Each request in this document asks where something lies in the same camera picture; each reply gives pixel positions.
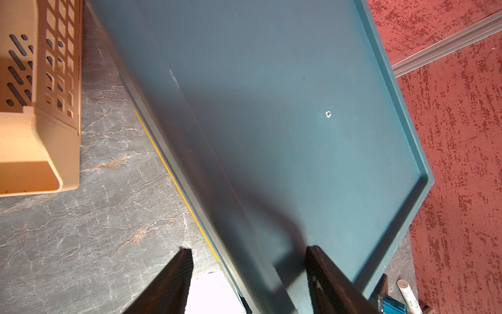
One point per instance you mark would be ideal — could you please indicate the beige plastic file organizer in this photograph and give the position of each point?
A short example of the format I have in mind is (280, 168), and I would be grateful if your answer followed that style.
(41, 96)

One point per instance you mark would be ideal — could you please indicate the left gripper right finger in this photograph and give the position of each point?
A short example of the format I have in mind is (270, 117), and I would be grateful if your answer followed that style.
(330, 290)

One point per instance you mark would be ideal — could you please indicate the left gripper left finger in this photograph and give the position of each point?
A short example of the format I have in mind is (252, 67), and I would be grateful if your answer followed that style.
(168, 292)

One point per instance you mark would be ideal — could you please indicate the white marker pen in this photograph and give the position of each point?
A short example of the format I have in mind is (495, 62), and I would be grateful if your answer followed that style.
(409, 297)

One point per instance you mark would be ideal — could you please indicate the teal three-drawer cabinet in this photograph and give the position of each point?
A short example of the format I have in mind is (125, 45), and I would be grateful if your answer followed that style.
(285, 128)

